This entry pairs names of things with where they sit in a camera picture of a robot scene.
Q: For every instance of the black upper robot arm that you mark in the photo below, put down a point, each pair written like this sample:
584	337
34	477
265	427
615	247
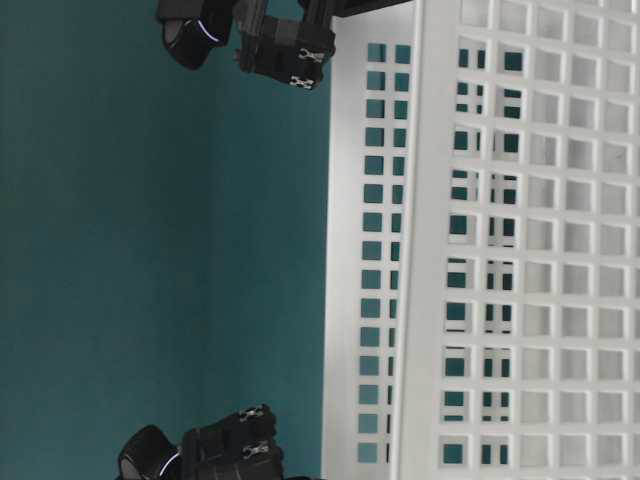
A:
192	29

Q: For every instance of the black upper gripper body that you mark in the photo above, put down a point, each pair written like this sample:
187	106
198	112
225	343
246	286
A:
289	51

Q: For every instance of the white plastic lattice basket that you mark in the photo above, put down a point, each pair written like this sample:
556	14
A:
482	285

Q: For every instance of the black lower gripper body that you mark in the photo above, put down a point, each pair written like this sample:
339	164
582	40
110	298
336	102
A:
239	446

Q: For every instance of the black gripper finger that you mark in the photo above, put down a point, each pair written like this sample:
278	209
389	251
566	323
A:
347	8

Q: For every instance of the black lower robot arm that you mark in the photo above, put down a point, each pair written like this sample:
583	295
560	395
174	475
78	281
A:
149	454

